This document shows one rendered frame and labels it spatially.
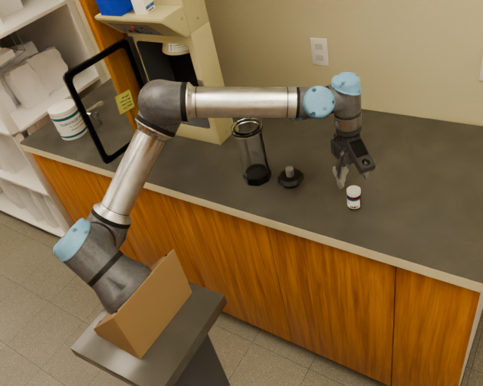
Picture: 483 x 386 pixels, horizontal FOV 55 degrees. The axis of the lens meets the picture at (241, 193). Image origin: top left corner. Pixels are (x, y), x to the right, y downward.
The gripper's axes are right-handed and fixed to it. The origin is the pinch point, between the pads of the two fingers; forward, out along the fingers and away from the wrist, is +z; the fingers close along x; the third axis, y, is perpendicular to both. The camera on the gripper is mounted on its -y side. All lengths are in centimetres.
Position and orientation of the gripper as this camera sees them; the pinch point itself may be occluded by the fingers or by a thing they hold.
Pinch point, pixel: (354, 183)
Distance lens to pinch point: 146.5
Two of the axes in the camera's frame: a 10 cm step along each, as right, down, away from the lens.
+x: -9.3, 3.5, -1.3
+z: 1.9, 7.4, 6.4
